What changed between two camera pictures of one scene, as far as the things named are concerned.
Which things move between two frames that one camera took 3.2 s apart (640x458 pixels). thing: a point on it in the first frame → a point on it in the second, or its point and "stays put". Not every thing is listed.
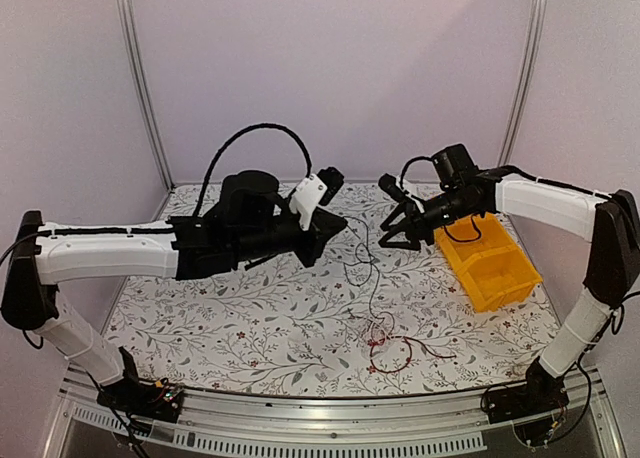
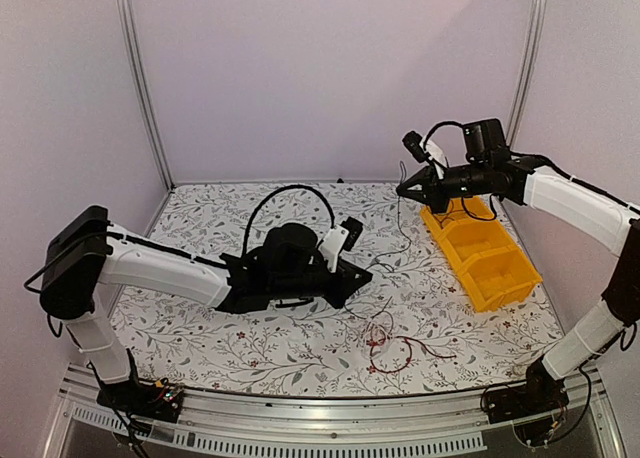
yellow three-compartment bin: [492, 268] stays put
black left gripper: [325, 226] → [347, 283]
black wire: [374, 268] → [402, 224]
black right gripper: [417, 220] → [433, 194]
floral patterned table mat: [366, 317] stays put
